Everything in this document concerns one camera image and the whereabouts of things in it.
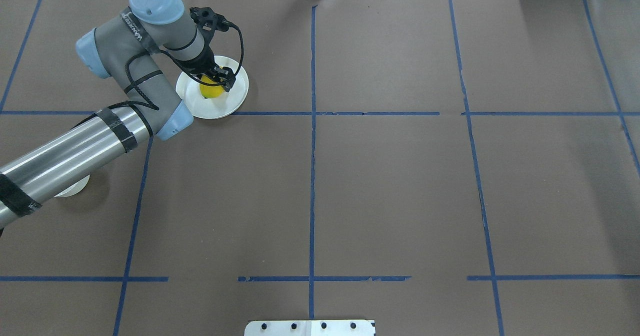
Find brown paper table cover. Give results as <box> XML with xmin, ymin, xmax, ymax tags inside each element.
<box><xmin>1</xmin><ymin>0</ymin><xmax>639</xmax><ymax>335</ymax></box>

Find white metal bracket plate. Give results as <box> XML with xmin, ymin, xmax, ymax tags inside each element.
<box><xmin>243</xmin><ymin>319</ymin><xmax>377</xmax><ymax>335</ymax></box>

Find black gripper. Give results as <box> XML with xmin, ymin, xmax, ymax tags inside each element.
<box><xmin>187</xmin><ymin>55</ymin><xmax>236</xmax><ymax>92</ymax></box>

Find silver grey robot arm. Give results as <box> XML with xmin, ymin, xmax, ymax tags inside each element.
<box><xmin>1</xmin><ymin>0</ymin><xmax>242</xmax><ymax>227</ymax></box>

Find yellow lemon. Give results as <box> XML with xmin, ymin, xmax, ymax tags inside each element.
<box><xmin>199</xmin><ymin>85</ymin><xmax>225</xmax><ymax>99</ymax></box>

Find white bowl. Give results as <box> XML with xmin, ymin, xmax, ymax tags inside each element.
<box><xmin>55</xmin><ymin>175</ymin><xmax>90</xmax><ymax>198</ymax></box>

